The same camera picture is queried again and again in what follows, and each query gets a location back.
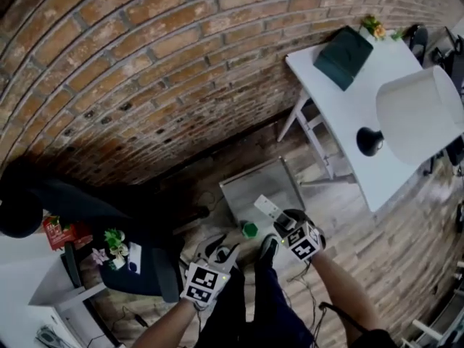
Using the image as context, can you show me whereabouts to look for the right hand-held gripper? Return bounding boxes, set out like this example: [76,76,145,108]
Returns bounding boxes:
[272,210,326,263]

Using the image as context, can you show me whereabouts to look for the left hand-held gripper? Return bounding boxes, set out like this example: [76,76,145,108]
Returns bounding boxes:
[180,233,243,305]

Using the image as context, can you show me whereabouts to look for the white remote control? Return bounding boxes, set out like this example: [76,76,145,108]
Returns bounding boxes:
[253,194,282,220]

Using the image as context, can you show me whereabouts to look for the green cup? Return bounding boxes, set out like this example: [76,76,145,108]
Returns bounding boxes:
[241,221,259,239]

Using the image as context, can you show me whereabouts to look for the white table lamp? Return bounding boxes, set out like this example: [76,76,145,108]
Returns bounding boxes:
[356,65,464,166]

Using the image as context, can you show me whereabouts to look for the person's right forearm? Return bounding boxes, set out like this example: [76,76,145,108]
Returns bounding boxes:
[311,250,378,340]

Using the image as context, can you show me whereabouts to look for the person's left forearm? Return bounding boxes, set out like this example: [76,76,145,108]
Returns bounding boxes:
[132,297,199,348]

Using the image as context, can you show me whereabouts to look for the person's right shoe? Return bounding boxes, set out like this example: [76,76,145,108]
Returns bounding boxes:
[259,233,280,268]

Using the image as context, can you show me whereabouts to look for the small grey side table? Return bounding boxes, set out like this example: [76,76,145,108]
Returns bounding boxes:
[218,156,307,228]

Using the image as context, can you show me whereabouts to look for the black low table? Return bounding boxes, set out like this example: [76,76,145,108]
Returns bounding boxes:
[97,226,182,302]

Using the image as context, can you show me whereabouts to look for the person's legs in dark trousers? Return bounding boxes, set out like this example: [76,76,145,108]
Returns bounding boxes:
[195,255,316,348]

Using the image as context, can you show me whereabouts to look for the white phone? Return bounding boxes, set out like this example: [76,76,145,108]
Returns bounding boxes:
[126,241,143,273]

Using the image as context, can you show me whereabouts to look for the green plant in white pot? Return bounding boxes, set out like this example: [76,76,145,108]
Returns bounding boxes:
[104,228,130,270]

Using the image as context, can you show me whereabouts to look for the white square table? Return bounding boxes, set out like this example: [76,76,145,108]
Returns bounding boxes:
[277,27,464,213]

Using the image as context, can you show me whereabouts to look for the black flat bar device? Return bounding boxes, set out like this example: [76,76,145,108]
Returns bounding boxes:
[63,241,83,289]

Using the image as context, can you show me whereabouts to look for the black sofa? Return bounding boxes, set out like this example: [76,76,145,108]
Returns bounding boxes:
[0,157,182,239]

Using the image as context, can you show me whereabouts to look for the red box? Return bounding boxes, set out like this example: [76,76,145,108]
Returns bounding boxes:
[42,215,91,249]

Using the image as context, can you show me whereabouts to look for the black rectangular box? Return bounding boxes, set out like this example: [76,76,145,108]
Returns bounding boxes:
[313,25,374,92]

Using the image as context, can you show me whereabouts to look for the white metal rack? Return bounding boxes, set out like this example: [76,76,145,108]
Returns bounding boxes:
[400,262,464,348]

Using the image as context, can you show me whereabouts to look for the white cabinet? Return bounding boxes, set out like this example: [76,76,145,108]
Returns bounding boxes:
[0,230,120,348]

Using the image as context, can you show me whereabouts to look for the orange flower bouquet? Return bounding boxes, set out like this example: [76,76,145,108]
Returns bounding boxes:
[360,14,387,41]

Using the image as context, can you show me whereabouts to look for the black folding chair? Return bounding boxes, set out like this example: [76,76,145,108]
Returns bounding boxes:
[407,23,429,67]

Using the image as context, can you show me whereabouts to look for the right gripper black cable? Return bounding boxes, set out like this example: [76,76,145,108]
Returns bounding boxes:
[286,259,327,340]

